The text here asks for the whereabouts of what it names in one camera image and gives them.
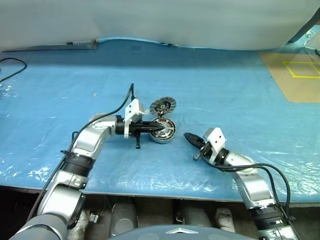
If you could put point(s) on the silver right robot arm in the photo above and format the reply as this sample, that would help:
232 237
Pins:
252 185

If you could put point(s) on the grey metal rail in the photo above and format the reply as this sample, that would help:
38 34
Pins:
50 46

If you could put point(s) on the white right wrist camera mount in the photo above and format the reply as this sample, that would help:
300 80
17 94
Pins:
216 140

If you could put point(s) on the white backdrop sheet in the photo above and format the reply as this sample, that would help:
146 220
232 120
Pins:
150 20

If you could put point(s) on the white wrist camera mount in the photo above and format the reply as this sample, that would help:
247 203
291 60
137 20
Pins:
135 108
216 140

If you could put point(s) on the grey robot torso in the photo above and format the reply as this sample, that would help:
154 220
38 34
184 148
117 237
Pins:
162 232

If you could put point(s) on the grey motor housing copper windings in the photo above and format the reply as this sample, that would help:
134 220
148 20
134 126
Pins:
165 141

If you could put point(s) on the blue-grey metal post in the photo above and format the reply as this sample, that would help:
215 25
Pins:
303 26

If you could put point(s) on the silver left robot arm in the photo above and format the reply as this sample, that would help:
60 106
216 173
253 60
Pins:
87 140

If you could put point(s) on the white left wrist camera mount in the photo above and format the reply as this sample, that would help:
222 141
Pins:
135 108

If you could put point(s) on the brown cardboard sheet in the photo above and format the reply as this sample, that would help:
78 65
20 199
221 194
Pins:
280 75

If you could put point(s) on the blue plastic table sheet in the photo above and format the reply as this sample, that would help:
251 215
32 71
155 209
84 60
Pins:
225 100

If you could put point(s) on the round metal rotor disc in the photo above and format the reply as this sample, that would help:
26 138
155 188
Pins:
171 103

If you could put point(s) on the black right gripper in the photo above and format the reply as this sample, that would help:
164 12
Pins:
205 151

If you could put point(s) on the yellow tape square outline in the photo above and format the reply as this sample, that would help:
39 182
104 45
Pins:
291 70

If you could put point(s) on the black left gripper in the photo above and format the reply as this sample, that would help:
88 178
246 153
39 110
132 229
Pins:
136 128

